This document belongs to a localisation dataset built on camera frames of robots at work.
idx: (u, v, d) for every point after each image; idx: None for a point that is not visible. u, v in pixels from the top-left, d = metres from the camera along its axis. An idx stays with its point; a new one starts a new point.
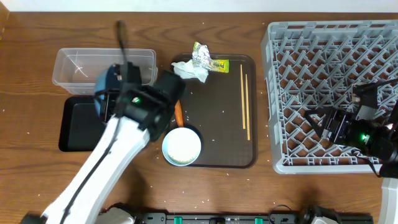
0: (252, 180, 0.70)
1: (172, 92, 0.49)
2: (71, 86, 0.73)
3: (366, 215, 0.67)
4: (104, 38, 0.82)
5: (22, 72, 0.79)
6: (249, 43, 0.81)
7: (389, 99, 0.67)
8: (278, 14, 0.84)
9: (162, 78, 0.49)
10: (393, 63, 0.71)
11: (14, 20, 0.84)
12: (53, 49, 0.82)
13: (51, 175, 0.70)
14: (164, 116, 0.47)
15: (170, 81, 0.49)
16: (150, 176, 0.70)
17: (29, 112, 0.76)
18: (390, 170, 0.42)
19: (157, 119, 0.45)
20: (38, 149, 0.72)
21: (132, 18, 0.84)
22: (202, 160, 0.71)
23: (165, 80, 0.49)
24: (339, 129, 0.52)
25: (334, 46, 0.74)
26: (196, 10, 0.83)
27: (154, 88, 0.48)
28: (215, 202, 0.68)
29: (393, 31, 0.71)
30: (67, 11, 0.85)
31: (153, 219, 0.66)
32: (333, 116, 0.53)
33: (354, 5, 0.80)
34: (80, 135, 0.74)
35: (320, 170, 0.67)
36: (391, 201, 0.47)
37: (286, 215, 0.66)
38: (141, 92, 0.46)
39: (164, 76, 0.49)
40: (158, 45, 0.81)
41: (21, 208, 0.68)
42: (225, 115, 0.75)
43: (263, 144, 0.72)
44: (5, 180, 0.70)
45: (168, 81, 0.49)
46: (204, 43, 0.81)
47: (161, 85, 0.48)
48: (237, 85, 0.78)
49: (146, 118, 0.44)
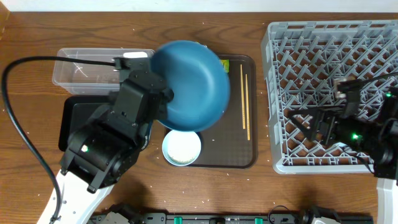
0: (252, 180, 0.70)
1: (137, 117, 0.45)
2: (71, 86, 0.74)
3: (366, 215, 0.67)
4: (104, 38, 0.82)
5: (22, 72, 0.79)
6: (249, 43, 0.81)
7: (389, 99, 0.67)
8: (278, 14, 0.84)
9: (127, 98, 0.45)
10: (393, 63, 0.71)
11: (14, 20, 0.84)
12: (53, 49, 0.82)
13: (51, 175, 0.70)
14: (123, 163, 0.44)
15: (135, 104, 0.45)
16: (150, 176, 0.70)
17: (29, 112, 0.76)
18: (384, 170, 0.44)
19: (115, 167, 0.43)
20: (37, 150, 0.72)
21: (132, 18, 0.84)
22: (202, 160, 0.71)
23: (130, 102, 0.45)
24: (328, 131, 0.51)
25: (334, 46, 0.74)
26: (196, 10, 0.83)
27: (115, 122, 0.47)
28: (216, 203, 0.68)
29: (393, 31, 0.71)
30: (67, 11, 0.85)
31: (153, 219, 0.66)
32: (321, 119, 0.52)
33: (354, 5, 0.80)
34: None
35: (320, 170, 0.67)
36: (386, 201, 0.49)
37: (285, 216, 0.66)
38: (96, 135, 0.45)
39: (129, 96, 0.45)
40: (158, 45, 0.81)
41: (21, 208, 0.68)
42: (224, 115, 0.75)
43: (263, 144, 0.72)
44: (5, 180, 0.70)
45: (134, 104, 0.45)
46: (204, 43, 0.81)
47: (127, 110, 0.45)
48: (237, 85, 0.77)
49: (99, 172, 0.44)
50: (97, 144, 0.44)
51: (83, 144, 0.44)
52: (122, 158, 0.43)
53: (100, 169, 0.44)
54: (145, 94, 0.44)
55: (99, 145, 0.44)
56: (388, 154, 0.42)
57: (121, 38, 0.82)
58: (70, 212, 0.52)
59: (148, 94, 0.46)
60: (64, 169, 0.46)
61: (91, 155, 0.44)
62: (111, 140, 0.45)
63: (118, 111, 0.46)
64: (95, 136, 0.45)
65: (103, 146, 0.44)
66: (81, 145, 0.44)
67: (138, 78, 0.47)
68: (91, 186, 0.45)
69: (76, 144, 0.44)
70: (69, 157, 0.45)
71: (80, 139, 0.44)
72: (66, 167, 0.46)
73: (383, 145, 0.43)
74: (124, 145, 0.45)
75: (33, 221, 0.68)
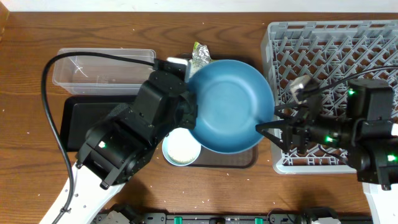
0: (252, 180, 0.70)
1: (153, 120, 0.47)
2: (71, 86, 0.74)
3: (366, 215, 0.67)
4: (104, 38, 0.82)
5: (22, 72, 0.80)
6: (249, 43, 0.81)
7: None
8: (278, 14, 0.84)
9: (147, 101, 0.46)
10: (393, 63, 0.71)
11: (14, 20, 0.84)
12: (54, 49, 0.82)
13: (51, 175, 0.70)
14: (138, 162, 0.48)
15: (153, 106, 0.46)
16: (150, 176, 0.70)
17: (29, 112, 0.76)
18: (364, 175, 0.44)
19: (130, 165, 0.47)
20: (37, 149, 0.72)
21: (132, 17, 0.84)
22: (202, 160, 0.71)
23: (148, 106, 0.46)
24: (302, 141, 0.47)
25: (334, 46, 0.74)
26: (196, 10, 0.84)
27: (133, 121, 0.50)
28: (216, 203, 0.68)
29: (393, 31, 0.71)
30: (67, 11, 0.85)
31: (153, 219, 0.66)
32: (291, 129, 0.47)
33: (354, 5, 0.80)
34: (80, 136, 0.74)
35: (320, 170, 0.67)
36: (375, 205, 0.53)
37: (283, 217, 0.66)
38: (115, 133, 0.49)
39: (148, 99, 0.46)
40: (158, 45, 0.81)
41: (21, 208, 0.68)
42: None
43: (263, 144, 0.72)
44: (5, 180, 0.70)
45: (152, 107, 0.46)
46: (204, 43, 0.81)
47: (144, 111, 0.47)
48: None
49: (114, 169, 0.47)
50: (114, 142, 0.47)
51: (101, 140, 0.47)
52: (136, 159, 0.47)
53: (115, 167, 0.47)
54: (163, 98, 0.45)
55: (116, 143, 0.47)
56: (365, 158, 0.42)
57: (121, 38, 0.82)
58: (81, 205, 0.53)
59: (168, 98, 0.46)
60: (80, 162, 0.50)
61: (108, 152, 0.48)
62: (128, 140, 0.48)
63: (136, 112, 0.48)
64: (113, 133, 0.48)
65: (120, 145, 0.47)
66: (99, 141, 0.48)
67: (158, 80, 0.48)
68: (105, 182, 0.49)
69: (95, 139, 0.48)
70: (86, 150, 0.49)
71: (99, 135, 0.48)
72: (81, 160, 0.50)
73: (357, 152, 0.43)
74: (139, 146, 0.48)
75: (33, 220, 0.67)
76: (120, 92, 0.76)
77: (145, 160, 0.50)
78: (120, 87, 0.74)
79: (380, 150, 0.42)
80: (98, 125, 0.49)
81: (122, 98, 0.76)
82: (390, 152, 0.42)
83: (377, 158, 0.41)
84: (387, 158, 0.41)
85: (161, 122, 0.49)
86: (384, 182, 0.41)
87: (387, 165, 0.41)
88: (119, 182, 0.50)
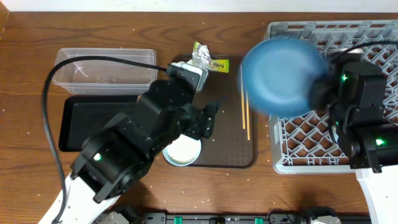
0: (252, 180, 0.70)
1: (151, 132, 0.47)
2: (71, 86, 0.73)
3: (366, 215, 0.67)
4: (104, 38, 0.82)
5: (22, 71, 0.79)
6: (249, 43, 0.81)
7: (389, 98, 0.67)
8: (277, 14, 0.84)
9: (143, 114, 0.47)
10: (393, 63, 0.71)
11: (14, 20, 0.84)
12: (54, 49, 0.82)
13: (51, 175, 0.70)
14: (135, 176, 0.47)
15: (152, 119, 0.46)
16: (150, 176, 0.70)
17: (28, 113, 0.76)
18: (353, 159, 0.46)
19: (125, 179, 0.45)
20: (38, 149, 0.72)
21: (132, 17, 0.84)
22: (203, 160, 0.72)
23: (147, 117, 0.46)
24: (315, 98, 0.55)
25: (334, 46, 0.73)
26: (196, 10, 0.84)
27: (130, 134, 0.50)
28: (215, 202, 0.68)
29: (393, 31, 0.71)
30: (68, 12, 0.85)
31: (153, 219, 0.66)
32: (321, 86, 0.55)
33: (354, 5, 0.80)
34: (80, 136, 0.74)
35: (319, 170, 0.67)
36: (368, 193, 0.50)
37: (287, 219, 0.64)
38: (112, 145, 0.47)
39: (146, 111, 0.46)
40: (158, 45, 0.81)
41: (21, 208, 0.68)
42: (225, 114, 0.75)
43: (263, 144, 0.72)
44: (4, 180, 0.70)
45: (151, 120, 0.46)
46: (204, 43, 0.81)
47: (142, 124, 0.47)
48: (237, 85, 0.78)
49: (107, 183, 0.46)
50: (111, 155, 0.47)
51: (96, 152, 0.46)
52: (132, 173, 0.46)
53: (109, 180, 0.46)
54: (161, 111, 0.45)
55: (112, 157, 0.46)
56: (356, 144, 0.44)
57: (121, 38, 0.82)
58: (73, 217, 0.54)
59: (168, 111, 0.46)
60: (74, 173, 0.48)
61: (103, 164, 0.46)
62: (124, 154, 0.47)
63: (135, 122, 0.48)
64: (110, 145, 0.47)
65: (115, 158, 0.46)
66: (95, 153, 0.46)
67: (159, 91, 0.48)
68: (97, 196, 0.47)
69: (91, 150, 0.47)
70: (81, 161, 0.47)
71: (96, 147, 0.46)
72: (74, 172, 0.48)
73: (349, 138, 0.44)
74: (136, 160, 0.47)
75: (33, 221, 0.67)
76: (120, 92, 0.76)
77: (142, 174, 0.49)
78: (119, 87, 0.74)
79: (367, 137, 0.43)
80: (96, 134, 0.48)
81: (122, 98, 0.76)
82: (379, 137, 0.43)
83: (366, 145, 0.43)
84: (375, 143, 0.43)
85: (160, 135, 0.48)
86: (377, 165, 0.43)
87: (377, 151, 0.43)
88: (112, 196, 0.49)
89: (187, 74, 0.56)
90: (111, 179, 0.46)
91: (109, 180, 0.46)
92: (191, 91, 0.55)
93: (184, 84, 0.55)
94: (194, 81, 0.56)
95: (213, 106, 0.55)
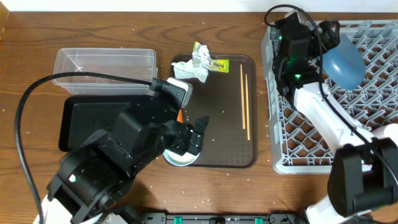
0: (252, 180, 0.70)
1: (130, 150, 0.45)
2: (71, 86, 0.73)
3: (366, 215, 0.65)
4: (104, 38, 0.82)
5: (21, 71, 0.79)
6: (249, 43, 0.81)
7: (357, 99, 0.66)
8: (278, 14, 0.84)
9: (124, 131, 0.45)
10: (393, 63, 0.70)
11: (13, 20, 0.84)
12: (53, 49, 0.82)
13: (51, 175, 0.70)
14: (115, 196, 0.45)
15: (132, 136, 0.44)
16: (150, 176, 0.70)
17: (29, 113, 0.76)
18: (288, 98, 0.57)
19: (104, 199, 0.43)
20: (38, 150, 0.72)
21: (132, 17, 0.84)
22: (202, 160, 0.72)
23: (126, 134, 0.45)
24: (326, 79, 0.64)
25: None
26: (196, 10, 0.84)
27: (108, 150, 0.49)
28: (215, 202, 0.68)
29: (393, 31, 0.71)
30: (68, 11, 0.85)
31: (153, 219, 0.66)
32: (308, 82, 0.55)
33: (353, 5, 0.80)
34: (79, 136, 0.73)
35: (319, 170, 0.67)
36: (314, 114, 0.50)
37: (333, 205, 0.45)
38: (88, 165, 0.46)
39: (126, 128, 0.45)
40: (158, 45, 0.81)
41: (20, 208, 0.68)
42: (224, 115, 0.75)
43: (263, 144, 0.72)
44: (4, 180, 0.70)
45: (130, 137, 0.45)
46: (204, 43, 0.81)
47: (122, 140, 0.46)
48: (237, 86, 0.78)
49: (83, 206, 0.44)
50: (84, 177, 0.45)
51: (71, 173, 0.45)
52: (109, 193, 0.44)
53: (85, 203, 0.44)
54: (143, 128, 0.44)
55: (88, 177, 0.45)
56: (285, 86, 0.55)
57: (121, 38, 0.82)
58: None
59: (149, 127, 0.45)
60: (51, 195, 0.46)
61: (79, 185, 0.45)
62: (101, 174, 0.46)
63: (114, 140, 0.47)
64: (86, 165, 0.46)
65: (91, 180, 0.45)
66: (70, 173, 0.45)
67: (140, 107, 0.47)
68: (74, 219, 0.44)
69: (66, 172, 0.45)
70: (56, 183, 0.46)
71: (69, 168, 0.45)
72: (51, 193, 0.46)
73: (282, 81, 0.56)
74: (114, 180, 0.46)
75: (32, 221, 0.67)
76: (120, 92, 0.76)
77: (122, 195, 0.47)
78: (119, 88, 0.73)
79: (290, 75, 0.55)
80: (73, 153, 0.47)
81: (123, 98, 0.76)
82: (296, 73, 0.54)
83: (291, 84, 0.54)
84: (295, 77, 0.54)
85: (140, 152, 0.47)
86: (297, 87, 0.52)
87: (300, 83, 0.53)
88: (91, 216, 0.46)
89: (173, 88, 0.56)
90: (87, 200, 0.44)
91: (84, 201, 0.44)
92: (176, 105, 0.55)
93: (169, 98, 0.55)
94: (179, 96, 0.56)
95: (201, 123, 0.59)
